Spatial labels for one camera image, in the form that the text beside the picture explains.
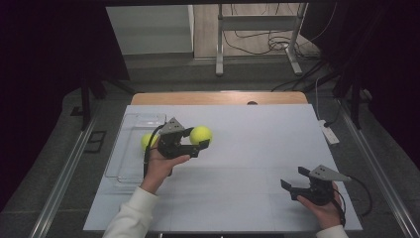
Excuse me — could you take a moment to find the white metal stand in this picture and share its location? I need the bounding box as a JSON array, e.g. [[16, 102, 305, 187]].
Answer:
[[215, 3, 309, 77]]

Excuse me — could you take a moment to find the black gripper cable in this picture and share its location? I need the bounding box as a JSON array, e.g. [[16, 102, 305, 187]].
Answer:
[[333, 175, 373, 227], [143, 123, 166, 179]]

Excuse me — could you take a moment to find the person's left hand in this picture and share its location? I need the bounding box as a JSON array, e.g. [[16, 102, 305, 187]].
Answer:
[[140, 153, 192, 195]]

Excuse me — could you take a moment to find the clear plastic container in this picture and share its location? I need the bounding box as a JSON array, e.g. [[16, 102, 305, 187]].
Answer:
[[104, 112, 167, 184]]

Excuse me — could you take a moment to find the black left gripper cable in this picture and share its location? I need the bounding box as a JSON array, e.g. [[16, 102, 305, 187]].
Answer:
[[143, 123, 166, 179]]

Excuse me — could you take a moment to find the wooden table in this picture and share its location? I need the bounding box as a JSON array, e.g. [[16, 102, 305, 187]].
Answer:
[[131, 91, 309, 106]]

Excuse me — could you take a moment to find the person's right hand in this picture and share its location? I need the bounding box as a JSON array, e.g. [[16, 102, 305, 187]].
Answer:
[[295, 189, 345, 231]]

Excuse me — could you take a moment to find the aluminium rail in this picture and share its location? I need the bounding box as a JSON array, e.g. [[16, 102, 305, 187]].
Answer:
[[338, 98, 420, 238], [28, 108, 100, 238]]

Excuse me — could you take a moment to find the black metal stand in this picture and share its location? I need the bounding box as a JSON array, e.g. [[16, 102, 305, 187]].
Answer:
[[69, 73, 137, 132], [333, 65, 374, 130]]

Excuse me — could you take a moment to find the yellow tennis ball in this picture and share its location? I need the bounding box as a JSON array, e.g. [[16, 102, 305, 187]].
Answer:
[[140, 132, 160, 153], [188, 125, 214, 147]]

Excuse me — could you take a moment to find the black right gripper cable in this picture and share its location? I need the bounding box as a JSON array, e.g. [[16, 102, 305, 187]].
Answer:
[[333, 175, 373, 227]]

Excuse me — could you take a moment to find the white cabinet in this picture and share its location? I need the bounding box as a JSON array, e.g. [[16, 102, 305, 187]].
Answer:
[[106, 4, 195, 56]]

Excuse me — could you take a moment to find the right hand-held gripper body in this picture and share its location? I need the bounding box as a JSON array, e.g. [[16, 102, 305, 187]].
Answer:
[[290, 164, 353, 206]]

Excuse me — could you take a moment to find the dark curtain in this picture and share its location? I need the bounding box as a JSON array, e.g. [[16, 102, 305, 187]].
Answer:
[[300, 0, 420, 167], [0, 0, 130, 212]]

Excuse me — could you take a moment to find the white power strip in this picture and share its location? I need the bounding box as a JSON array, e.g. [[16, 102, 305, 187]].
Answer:
[[317, 119, 341, 146]]

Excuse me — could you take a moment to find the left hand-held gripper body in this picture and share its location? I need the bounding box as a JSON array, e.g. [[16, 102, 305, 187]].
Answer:
[[157, 116, 201, 161]]

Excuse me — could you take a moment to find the tangle of black floor cables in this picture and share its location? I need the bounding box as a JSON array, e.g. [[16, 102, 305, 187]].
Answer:
[[223, 3, 338, 60]]

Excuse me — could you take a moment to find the black floor frame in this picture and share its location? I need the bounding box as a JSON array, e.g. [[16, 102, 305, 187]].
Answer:
[[83, 130, 107, 154]]

